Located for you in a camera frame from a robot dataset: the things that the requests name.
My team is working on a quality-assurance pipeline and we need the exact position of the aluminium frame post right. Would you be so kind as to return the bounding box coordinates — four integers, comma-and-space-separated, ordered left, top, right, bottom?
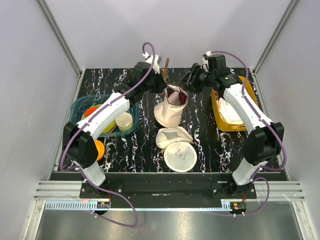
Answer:
253, 0, 300, 74

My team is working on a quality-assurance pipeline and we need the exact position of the cream laundry bag brown trim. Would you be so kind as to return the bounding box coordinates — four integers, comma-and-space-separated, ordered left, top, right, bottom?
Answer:
153, 85, 188, 128

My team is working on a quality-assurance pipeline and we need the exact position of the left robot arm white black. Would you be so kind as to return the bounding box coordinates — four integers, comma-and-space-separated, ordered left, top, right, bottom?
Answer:
62, 61, 167, 198

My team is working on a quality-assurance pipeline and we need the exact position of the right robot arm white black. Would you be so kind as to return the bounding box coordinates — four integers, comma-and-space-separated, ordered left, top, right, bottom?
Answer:
179, 51, 287, 199

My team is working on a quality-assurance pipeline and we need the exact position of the aluminium front rail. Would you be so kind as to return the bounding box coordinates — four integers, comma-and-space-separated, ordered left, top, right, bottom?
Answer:
34, 181, 305, 212

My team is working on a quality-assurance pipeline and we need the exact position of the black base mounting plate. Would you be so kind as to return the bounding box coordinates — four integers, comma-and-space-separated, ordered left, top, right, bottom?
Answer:
79, 172, 258, 209

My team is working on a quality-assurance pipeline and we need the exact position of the cream paper cup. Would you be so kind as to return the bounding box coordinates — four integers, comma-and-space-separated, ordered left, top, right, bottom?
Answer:
115, 112, 133, 132

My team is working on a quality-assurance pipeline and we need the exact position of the aluminium frame post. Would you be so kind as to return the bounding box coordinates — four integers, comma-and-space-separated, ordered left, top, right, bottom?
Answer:
253, 0, 300, 74
36, 0, 82, 77

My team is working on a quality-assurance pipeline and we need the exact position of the dark maroon bra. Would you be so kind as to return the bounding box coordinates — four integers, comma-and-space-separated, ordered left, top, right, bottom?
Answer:
162, 57, 188, 106

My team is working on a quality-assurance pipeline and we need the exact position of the orange bowl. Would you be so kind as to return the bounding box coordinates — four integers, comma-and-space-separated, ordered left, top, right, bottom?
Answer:
95, 140, 105, 161

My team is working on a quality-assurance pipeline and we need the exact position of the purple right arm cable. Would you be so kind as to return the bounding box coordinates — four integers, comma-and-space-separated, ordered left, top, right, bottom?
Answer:
207, 50, 288, 217

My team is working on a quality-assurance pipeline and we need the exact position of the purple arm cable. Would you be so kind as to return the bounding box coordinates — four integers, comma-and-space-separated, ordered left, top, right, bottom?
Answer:
59, 42, 156, 228
207, 50, 288, 217

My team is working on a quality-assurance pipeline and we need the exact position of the orange translucent cup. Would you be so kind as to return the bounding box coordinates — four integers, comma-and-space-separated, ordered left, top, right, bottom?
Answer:
84, 106, 98, 118

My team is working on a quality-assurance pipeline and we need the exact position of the yellow-green plate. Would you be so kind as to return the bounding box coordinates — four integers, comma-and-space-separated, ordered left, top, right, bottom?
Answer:
81, 104, 116, 134

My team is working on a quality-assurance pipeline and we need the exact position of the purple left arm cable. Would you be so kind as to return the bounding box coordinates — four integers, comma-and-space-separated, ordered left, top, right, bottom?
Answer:
59, 42, 156, 228

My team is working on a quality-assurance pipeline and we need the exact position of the aluminium frame post left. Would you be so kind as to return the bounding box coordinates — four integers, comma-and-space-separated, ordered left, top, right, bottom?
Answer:
36, 0, 82, 77

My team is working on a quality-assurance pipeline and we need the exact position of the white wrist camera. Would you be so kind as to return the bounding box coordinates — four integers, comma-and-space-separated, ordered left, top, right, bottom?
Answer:
142, 52, 162, 74
201, 51, 212, 72

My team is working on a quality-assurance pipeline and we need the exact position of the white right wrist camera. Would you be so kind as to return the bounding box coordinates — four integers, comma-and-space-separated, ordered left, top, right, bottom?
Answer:
201, 51, 212, 72

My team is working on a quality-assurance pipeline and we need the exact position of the teal transparent plastic container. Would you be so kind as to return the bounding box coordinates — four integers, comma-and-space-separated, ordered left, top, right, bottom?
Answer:
69, 94, 140, 138

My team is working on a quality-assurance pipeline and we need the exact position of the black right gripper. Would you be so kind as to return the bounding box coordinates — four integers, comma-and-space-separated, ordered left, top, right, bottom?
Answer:
176, 63, 215, 95

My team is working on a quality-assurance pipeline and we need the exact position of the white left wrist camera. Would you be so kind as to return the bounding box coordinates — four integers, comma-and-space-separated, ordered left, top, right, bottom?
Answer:
142, 52, 162, 74

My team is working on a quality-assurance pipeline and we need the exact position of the yellow plastic bin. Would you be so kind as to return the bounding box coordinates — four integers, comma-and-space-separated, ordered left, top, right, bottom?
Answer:
211, 88, 247, 132

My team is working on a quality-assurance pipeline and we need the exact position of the white mesh laundry bag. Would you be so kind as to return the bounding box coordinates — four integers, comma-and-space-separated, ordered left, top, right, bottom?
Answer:
155, 126, 198, 173

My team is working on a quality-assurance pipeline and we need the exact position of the white cloth in bin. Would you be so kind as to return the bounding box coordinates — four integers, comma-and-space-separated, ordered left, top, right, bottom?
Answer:
217, 97, 243, 125

